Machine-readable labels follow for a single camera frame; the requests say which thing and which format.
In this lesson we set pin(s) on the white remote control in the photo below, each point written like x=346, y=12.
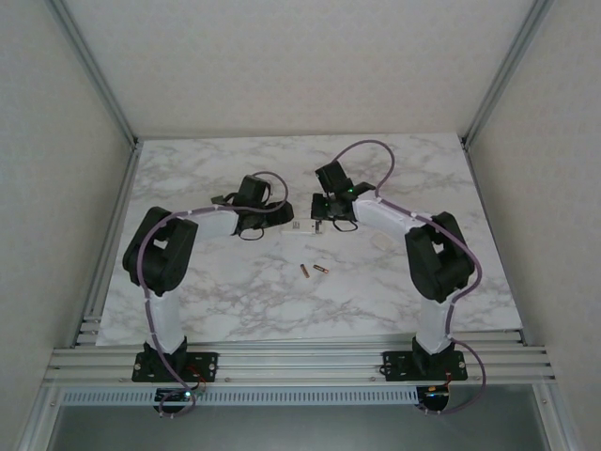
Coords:
x=296, y=227

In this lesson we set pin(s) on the white battery compartment cover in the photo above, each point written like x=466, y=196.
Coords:
x=381, y=242

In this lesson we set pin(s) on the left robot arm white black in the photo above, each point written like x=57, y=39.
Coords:
x=171, y=319

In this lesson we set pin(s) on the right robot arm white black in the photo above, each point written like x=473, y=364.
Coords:
x=436, y=324

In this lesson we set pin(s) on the black copper AAA battery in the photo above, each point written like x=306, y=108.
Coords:
x=304, y=271
x=321, y=269

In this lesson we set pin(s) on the black controller board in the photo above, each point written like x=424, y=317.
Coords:
x=434, y=399
x=174, y=396

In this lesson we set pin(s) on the aluminium rail beam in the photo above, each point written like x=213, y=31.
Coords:
x=300, y=366

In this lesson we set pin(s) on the aluminium side rail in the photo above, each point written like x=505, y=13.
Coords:
x=112, y=235

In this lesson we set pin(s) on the aluminium frame post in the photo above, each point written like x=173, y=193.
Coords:
x=509, y=70
x=94, y=70
x=42, y=423
x=554, y=423

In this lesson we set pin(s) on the aluminium lower frame post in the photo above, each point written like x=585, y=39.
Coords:
x=42, y=423
x=554, y=423

